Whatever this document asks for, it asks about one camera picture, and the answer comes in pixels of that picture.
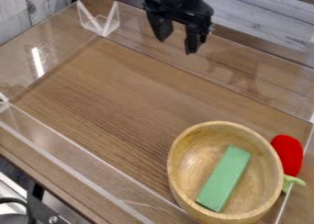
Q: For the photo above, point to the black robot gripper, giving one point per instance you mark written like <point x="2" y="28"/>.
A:
<point x="182" y="11"/>

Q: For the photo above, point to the brown wooden bowl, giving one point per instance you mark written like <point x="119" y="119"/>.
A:
<point x="194" y="155"/>

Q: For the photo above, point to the green rectangular block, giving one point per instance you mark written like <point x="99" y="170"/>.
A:
<point x="223" y="179"/>

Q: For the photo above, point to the red plush strawberry toy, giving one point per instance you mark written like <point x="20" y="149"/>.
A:
<point x="290" y="152"/>

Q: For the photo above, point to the clear acrylic corner bracket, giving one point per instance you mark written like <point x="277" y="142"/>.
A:
<point x="99" y="24"/>

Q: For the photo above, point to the black metal table bracket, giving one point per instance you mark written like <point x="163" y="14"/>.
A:
<point x="40" y="213"/>

